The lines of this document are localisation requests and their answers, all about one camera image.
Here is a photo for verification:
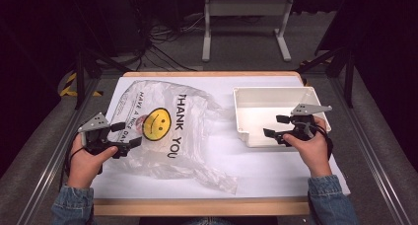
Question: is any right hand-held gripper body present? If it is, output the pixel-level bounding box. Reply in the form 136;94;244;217
278;103;333;148

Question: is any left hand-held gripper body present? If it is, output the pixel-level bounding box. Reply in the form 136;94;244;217
77;112;133;160

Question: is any white plastic bin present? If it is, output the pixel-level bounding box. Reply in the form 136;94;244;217
233;86;332;149

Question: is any clear printed plastic bag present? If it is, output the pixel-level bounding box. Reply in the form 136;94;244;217
109;79;240;196

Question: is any person's left hand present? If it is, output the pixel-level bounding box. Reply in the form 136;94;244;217
67;132;119;189

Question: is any person's right hand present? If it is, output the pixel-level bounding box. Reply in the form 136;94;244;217
282;115;333;179

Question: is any white paper sheet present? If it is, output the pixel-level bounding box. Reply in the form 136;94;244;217
91;75;351;200

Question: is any yellow black hazard tape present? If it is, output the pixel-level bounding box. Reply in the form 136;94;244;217
58;72;104;98

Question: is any black metal stand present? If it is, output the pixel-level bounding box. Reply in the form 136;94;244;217
296;46;357;110
72;46;133;111

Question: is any white metal stand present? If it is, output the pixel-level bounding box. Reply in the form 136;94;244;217
201;0;296;63

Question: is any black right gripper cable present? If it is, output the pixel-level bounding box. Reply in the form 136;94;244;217
309;121;334;162

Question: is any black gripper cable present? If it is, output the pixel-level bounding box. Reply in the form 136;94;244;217
309;121;334;162
60;140;84;190

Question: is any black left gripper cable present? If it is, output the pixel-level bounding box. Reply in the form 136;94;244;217
60;140;84;190

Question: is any aluminium rail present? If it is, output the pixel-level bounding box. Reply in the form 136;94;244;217
329;76;412;225
15;76;102;225

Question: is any bundle of black floor cables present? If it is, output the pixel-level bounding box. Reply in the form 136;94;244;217
130;13;205;72

